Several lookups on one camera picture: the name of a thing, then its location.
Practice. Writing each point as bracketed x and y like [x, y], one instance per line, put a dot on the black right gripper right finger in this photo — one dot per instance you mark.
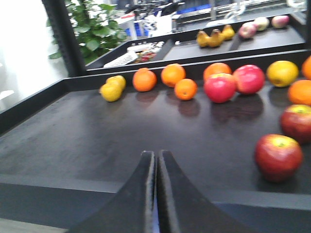
[182, 208]

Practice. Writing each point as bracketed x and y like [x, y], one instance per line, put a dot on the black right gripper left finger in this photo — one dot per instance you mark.
[131, 209]

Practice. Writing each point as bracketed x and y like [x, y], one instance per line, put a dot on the orange behind pink apples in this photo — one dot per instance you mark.
[216, 68]

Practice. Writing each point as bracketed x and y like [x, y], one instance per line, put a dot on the black wooden produce stand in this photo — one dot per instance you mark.
[65, 153]

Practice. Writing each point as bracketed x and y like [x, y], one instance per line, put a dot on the dark red apple left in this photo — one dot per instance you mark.
[278, 157]

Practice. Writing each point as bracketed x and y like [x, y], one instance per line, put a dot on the dark red apple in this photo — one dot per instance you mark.
[278, 157]
[295, 122]

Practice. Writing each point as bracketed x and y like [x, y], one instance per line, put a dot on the small orange middle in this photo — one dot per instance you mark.
[185, 89]

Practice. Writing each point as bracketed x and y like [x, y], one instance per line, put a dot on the small orange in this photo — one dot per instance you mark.
[300, 92]
[185, 89]

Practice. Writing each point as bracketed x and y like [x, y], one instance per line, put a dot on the yellow citrus front left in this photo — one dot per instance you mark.
[111, 92]

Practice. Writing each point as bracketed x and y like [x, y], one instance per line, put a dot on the yellow citrus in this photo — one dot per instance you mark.
[117, 79]
[111, 92]

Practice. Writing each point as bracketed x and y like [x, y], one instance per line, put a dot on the pink red apple left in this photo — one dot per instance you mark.
[220, 87]

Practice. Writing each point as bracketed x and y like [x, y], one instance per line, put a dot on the pink red apple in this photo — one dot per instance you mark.
[220, 87]
[249, 79]

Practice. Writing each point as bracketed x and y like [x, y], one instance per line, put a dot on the yellow citrus back left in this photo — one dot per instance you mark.
[117, 79]

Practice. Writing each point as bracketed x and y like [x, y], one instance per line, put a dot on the orange back left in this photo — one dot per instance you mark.
[144, 80]

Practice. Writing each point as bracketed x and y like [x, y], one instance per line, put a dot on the orange back middle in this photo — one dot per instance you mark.
[172, 74]

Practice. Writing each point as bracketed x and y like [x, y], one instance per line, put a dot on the dark red apple back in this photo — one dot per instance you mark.
[295, 122]

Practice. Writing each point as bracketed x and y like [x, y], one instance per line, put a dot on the pink red apple right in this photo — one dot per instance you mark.
[249, 79]

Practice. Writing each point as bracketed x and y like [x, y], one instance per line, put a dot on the black rear produce stand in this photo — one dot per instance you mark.
[208, 44]

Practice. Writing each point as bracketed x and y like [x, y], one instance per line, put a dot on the small orange lower left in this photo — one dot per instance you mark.
[300, 92]

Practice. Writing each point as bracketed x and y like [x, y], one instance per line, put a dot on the green potted plant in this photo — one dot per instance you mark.
[95, 27]

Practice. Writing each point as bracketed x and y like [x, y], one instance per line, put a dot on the large orange right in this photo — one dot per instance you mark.
[306, 68]

